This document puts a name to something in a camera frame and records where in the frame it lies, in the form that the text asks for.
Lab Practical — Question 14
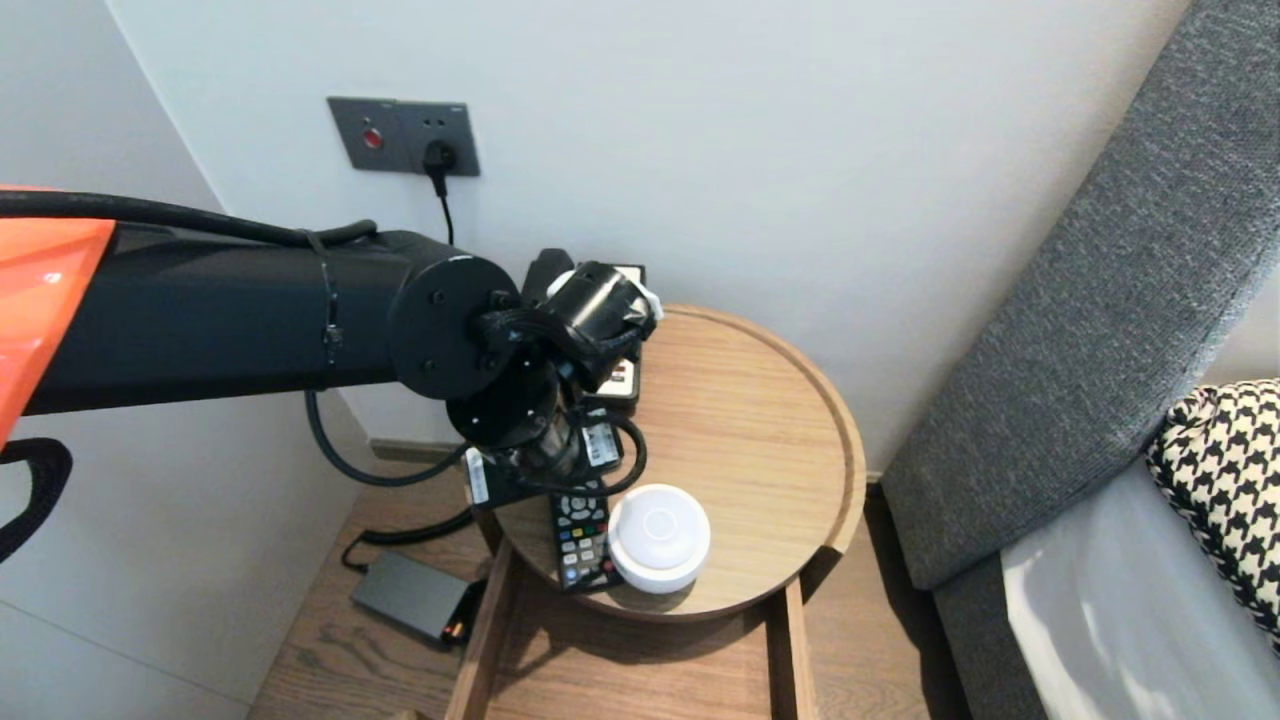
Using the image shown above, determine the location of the black remote control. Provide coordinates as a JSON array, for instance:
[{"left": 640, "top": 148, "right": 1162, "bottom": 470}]
[{"left": 548, "top": 488, "right": 626, "bottom": 593}]

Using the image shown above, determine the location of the white round puck device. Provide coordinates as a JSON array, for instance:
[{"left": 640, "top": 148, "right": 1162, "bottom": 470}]
[{"left": 608, "top": 483, "right": 713, "bottom": 596}]

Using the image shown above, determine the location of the curved-front wooden table drawer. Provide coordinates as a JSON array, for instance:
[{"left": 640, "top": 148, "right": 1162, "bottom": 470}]
[{"left": 445, "top": 540, "right": 821, "bottom": 720}]

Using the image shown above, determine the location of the black and white telephone base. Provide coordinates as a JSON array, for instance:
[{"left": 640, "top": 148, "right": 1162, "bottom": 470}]
[{"left": 580, "top": 262, "right": 649, "bottom": 413}]

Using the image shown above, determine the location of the grey power adapter brick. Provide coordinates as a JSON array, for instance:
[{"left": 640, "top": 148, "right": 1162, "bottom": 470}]
[{"left": 350, "top": 550, "right": 476, "bottom": 646}]

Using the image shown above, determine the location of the round wooden side table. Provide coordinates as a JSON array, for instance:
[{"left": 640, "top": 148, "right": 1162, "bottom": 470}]
[{"left": 460, "top": 303, "right": 869, "bottom": 626}]

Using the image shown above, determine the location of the black telephone handset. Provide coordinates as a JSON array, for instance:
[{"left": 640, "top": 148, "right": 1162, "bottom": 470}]
[{"left": 522, "top": 248, "right": 576, "bottom": 306}]

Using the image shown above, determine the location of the grey fabric bed headboard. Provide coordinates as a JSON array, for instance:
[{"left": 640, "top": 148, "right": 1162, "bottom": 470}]
[{"left": 880, "top": 0, "right": 1280, "bottom": 720}]

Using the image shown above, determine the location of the white bed sheet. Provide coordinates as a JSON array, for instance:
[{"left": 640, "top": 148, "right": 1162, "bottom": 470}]
[{"left": 1000, "top": 455, "right": 1280, "bottom": 720}]

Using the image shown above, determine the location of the black white houndstooth pillow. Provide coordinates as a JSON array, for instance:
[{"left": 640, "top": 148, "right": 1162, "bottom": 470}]
[{"left": 1145, "top": 378, "right": 1280, "bottom": 656}]

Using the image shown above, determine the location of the brown wall baseboard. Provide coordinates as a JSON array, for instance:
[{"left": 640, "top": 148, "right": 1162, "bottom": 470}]
[{"left": 370, "top": 438, "right": 471, "bottom": 467}]

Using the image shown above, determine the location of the black coiled power cable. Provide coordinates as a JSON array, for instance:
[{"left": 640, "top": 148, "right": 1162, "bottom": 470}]
[{"left": 340, "top": 140, "right": 479, "bottom": 576}]

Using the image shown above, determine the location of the grey wall socket panel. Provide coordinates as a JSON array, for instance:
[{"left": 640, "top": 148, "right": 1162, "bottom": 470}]
[{"left": 328, "top": 97, "right": 481, "bottom": 177}]

